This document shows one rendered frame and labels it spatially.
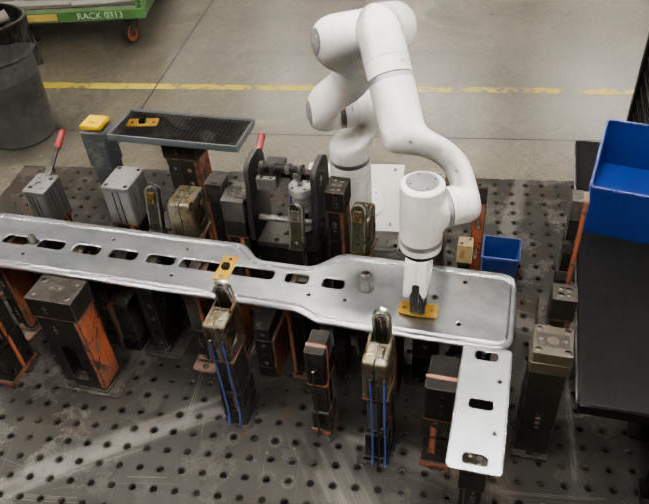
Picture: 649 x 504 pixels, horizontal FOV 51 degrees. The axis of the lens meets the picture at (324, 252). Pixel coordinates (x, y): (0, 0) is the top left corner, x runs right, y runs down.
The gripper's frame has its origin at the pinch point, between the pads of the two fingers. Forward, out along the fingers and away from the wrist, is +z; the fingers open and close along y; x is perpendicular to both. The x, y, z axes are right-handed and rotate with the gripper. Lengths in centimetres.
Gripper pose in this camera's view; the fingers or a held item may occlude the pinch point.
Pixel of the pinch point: (418, 301)
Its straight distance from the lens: 148.8
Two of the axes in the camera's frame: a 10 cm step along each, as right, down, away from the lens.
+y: -2.6, 6.5, -7.1
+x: 9.6, 1.2, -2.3
